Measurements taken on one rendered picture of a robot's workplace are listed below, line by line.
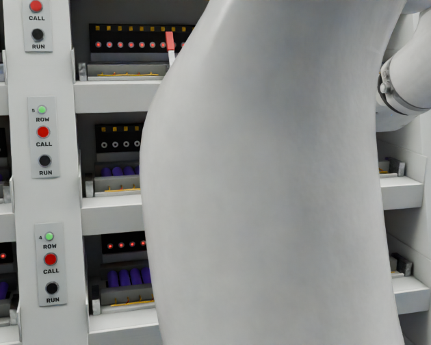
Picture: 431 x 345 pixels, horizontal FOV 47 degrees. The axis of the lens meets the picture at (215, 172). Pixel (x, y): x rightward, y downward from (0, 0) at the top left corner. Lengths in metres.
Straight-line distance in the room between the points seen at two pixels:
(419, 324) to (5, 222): 0.76
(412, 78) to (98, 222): 0.49
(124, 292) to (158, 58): 0.45
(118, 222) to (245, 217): 0.64
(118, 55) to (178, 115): 0.82
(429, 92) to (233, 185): 0.49
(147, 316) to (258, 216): 0.69
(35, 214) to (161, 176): 0.62
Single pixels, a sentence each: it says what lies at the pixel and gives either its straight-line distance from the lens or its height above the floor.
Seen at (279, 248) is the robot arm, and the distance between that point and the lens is 0.17.
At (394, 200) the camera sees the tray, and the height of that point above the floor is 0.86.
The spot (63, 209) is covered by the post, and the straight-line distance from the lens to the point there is 0.79.
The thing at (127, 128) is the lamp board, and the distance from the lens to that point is 0.96.
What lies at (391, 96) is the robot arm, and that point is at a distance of 0.68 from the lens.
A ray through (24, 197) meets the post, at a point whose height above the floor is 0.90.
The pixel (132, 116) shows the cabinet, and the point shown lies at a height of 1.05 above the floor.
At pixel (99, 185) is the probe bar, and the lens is 0.85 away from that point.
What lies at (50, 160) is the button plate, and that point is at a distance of 0.79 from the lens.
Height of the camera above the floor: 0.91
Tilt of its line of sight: 1 degrees up
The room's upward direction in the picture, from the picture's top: 4 degrees counter-clockwise
